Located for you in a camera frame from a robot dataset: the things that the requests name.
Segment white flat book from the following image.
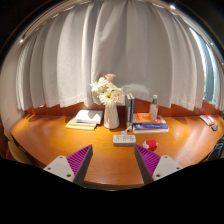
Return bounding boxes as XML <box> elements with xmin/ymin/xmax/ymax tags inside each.
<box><xmin>133</xmin><ymin>128</ymin><xmax>170</xmax><ymax>135</ymax></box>

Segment blue standing book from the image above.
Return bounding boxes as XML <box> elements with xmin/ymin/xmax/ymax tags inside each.
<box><xmin>128</xmin><ymin>92</ymin><xmax>136</xmax><ymax>128</ymax></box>

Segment curtain rail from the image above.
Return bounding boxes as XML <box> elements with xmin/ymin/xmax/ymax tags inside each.
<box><xmin>18</xmin><ymin>0</ymin><xmax>224</xmax><ymax>68</ymax></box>

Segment yellow chair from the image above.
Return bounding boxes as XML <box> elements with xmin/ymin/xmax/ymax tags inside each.
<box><xmin>3</xmin><ymin>126</ymin><xmax>36</xmax><ymax>165</ymax></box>

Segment yellow book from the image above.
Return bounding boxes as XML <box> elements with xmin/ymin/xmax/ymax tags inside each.
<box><xmin>65</xmin><ymin>118</ymin><xmax>98</xmax><ymax>131</ymax></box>

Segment white power strip cable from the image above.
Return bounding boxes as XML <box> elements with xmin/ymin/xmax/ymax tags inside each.
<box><xmin>120</xmin><ymin>124</ymin><xmax>132</xmax><ymax>136</ymax></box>

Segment red and white charger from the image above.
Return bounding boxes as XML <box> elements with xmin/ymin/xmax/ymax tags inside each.
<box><xmin>142</xmin><ymin>139</ymin><xmax>159</xmax><ymax>152</ymax></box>

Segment clear plastic drink bottle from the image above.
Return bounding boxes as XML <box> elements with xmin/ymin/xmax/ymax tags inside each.
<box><xmin>148</xmin><ymin>94</ymin><xmax>160</xmax><ymax>122</ymax></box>

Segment white curtain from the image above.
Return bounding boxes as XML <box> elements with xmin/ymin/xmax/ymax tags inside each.
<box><xmin>14</xmin><ymin>0</ymin><xmax>224</xmax><ymax>113</ymax></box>

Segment white power strip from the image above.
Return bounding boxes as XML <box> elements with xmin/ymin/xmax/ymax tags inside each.
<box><xmin>112</xmin><ymin>133</ymin><xmax>137</xmax><ymax>147</ymax></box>

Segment orange book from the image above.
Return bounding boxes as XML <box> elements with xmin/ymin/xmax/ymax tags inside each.
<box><xmin>133</xmin><ymin>112</ymin><xmax>161</xmax><ymax>124</ymax></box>

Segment white ceramic vase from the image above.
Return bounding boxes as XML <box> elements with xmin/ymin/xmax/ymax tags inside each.
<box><xmin>103</xmin><ymin>101</ymin><xmax>121</xmax><ymax>130</ymax></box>

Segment ceiling lights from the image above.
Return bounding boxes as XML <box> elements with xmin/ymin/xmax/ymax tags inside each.
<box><xmin>18</xmin><ymin>3</ymin><xmax>214</xmax><ymax>46</ymax></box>

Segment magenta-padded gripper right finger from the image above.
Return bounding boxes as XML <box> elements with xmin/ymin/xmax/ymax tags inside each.
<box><xmin>134</xmin><ymin>144</ymin><xmax>183</xmax><ymax>186</ymax></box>

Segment black chair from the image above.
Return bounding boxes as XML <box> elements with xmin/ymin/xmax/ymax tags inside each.
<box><xmin>203</xmin><ymin>134</ymin><xmax>224</xmax><ymax>163</ymax></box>

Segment red book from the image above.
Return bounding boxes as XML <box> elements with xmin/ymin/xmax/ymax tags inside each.
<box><xmin>155</xmin><ymin>114</ymin><xmax>167</xmax><ymax>125</ymax></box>

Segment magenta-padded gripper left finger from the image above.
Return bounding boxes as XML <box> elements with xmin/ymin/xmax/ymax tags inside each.
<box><xmin>43</xmin><ymin>144</ymin><xmax>94</xmax><ymax>187</ymax></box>

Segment white and pink flowers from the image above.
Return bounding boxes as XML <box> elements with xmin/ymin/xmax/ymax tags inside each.
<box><xmin>89</xmin><ymin>73</ymin><xmax>126</xmax><ymax>108</ymax></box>

